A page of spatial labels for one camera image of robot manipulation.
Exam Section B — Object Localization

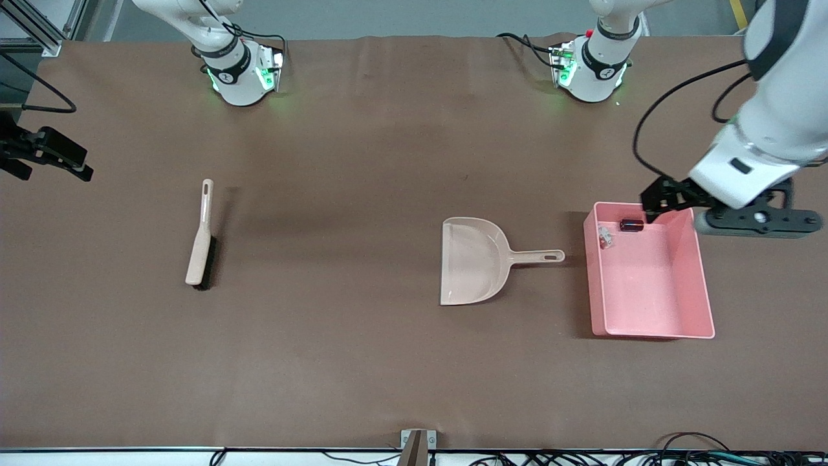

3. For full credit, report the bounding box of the beige brush with black bristles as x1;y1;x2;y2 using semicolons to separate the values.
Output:
185;179;218;291

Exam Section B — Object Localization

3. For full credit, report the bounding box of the beige plastic dustpan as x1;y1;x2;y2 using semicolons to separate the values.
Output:
440;216;566;307

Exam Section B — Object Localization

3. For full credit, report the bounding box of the pink plastic bin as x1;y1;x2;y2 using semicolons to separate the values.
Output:
583;201;716;340

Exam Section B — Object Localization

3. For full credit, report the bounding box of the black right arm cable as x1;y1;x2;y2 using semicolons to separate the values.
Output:
0;52;78;115

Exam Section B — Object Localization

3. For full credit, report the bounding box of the short black left arm cable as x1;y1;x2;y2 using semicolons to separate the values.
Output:
711;73;755;124

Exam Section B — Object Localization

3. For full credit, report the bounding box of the aluminium frame post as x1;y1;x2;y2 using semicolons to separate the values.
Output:
0;0;86;58

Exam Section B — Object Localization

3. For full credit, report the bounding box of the black left base cable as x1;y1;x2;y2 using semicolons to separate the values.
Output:
496;32;558;69

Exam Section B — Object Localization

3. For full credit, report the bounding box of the black base cable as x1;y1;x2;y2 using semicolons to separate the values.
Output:
496;32;558;69
201;0;289;65

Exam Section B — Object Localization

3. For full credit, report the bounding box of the black right base cable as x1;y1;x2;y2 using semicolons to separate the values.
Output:
201;0;289;65

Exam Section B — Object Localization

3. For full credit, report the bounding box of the black looped floor cable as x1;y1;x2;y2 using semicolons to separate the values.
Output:
659;432;733;455

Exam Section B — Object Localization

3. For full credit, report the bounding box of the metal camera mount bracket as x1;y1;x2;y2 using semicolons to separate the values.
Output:
400;429;437;466

